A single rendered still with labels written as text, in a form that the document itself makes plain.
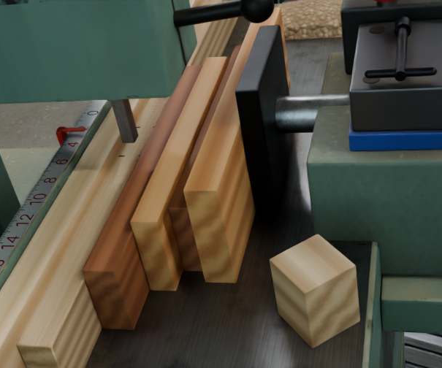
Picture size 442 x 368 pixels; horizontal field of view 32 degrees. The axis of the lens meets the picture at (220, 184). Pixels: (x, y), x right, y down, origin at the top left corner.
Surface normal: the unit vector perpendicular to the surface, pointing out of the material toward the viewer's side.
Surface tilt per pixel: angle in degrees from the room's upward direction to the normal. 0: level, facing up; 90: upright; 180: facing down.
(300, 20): 29
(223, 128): 0
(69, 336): 90
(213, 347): 0
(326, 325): 90
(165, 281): 90
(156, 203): 0
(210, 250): 90
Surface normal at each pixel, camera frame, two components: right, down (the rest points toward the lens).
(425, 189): -0.21, 0.60
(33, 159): -0.16, -0.80
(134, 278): 0.96, 0.00
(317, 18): -0.22, -0.40
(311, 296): 0.49, 0.44
